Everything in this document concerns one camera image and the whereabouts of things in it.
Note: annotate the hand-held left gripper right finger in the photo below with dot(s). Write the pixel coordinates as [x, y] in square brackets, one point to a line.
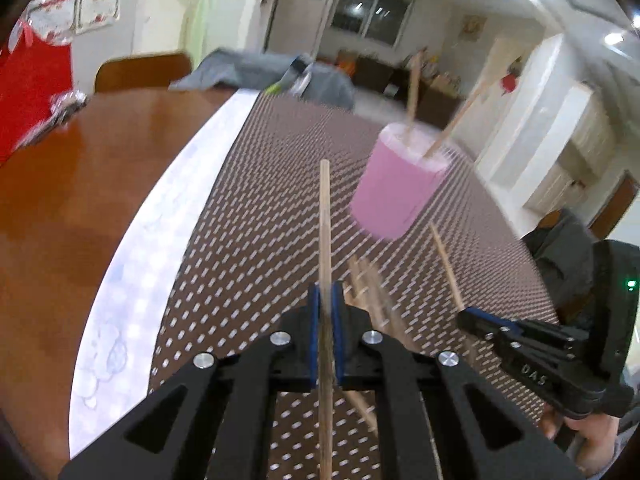
[339, 330]

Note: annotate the brown polka dot tablecloth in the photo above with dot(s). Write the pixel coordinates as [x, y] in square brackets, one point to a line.
[150, 240]

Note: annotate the wooden chair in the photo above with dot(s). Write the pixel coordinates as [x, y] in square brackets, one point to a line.
[142, 72]

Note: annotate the dark sideboard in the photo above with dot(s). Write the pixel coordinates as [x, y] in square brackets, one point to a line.
[380, 77]

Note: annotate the red door ornament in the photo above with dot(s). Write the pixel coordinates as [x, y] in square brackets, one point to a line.
[510, 82]

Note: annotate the white door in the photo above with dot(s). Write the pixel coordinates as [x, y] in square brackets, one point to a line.
[525, 110]

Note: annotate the grey cloth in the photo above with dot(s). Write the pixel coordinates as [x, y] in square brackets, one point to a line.
[235, 72]

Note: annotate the orange box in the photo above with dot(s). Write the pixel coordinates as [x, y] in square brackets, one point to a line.
[346, 62]

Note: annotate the framed wall picture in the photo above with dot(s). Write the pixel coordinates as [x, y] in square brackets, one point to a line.
[474, 27]

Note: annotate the brown door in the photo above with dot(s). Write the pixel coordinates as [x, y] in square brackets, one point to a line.
[617, 205]

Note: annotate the white and green packet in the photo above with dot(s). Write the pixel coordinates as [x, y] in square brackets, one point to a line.
[296, 76]

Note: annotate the person's right hand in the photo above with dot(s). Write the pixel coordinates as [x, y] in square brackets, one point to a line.
[595, 442]

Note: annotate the pink cup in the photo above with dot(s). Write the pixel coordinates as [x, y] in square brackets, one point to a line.
[395, 195]

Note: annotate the light wooden cabinet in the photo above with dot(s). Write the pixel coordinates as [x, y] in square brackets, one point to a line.
[585, 140]

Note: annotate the brown polka dot mat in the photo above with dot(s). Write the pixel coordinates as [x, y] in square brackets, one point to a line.
[260, 210]

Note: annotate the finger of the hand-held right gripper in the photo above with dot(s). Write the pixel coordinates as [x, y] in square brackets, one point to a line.
[480, 317]
[550, 336]

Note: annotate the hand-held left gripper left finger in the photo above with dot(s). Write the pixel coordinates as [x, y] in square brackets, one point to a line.
[313, 330]

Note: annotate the dark window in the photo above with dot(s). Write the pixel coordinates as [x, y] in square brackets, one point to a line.
[370, 10]

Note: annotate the wooden chopstick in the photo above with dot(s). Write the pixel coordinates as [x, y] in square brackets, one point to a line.
[371, 286]
[413, 90]
[457, 120]
[325, 220]
[354, 275]
[447, 270]

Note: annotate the white wall poster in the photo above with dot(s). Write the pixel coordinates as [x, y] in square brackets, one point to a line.
[85, 0]

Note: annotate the dark grey jacket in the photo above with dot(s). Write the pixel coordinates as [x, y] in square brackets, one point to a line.
[560, 265]

